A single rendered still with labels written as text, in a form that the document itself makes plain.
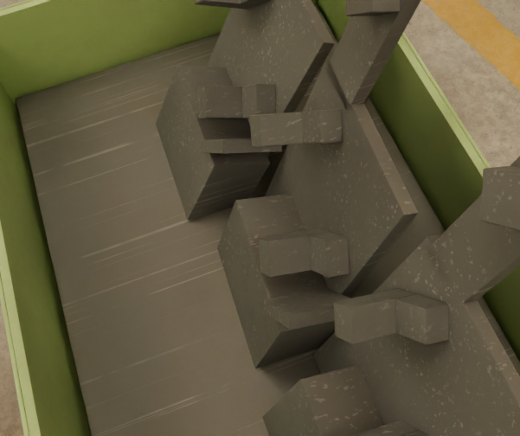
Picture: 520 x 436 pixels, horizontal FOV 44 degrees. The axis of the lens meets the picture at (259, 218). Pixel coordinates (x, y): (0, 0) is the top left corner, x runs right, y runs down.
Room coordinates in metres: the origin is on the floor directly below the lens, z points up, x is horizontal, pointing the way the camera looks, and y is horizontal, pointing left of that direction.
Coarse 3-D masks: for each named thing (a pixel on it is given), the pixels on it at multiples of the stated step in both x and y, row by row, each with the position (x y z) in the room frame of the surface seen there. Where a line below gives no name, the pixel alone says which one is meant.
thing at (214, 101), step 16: (208, 0) 0.45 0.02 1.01; (224, 0) 0.46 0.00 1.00; (240, 0) 0.46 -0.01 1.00; (256, 0) 0.45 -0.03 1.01; (208, 96) 0.38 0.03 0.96; (224, 96) 0.39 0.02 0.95; (240, 96) 0.39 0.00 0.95; (256, 96) 0.37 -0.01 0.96; (272, 96) 0.37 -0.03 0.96; (208, 112) 0.37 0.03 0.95; (224, 112) 0.37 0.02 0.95; (240, 112) 0.38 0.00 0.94; (256, 112) 0.36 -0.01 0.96; (272, 112) 0.36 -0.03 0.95
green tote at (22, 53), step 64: (64, 0) 0.54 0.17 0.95; (128, 0) 0.56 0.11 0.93; (192, 0) 0.57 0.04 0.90; (320, 0) 0.60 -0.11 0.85; (0, 64) 0.52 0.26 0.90; (64, 64) 0.54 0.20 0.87; (0, 128) 0.43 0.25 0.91; (448, 128) 0.31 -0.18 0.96; (0, 192) 0.32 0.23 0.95; (448, 192) 0.29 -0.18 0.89; (0, 256) 0.25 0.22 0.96; (64, 320) 0.24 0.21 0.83; (512, 320) 0.16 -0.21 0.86; (64, 384) 0.16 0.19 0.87
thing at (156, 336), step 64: (128, 64) 0.54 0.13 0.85; (192, 64) 0.53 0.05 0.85; (64, 128) 0.46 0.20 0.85; (128, 128) 0.45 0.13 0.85; (384, 128) 0.40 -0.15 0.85; (64, 192) 0.38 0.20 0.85; (128, 192) 0.36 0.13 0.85; (256, 192) 0.34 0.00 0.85; (64, 256) 0.30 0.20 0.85; (128, 256) 0.29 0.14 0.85; (192, 256) 0.28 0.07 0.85; (384, 256) 0.25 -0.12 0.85; (128, 320) 0.22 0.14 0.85; (192, 320) 0.21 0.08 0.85; (128, 384) 0.16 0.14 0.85; (192, 384) 0.15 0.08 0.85; (256, 384) 0.14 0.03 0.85
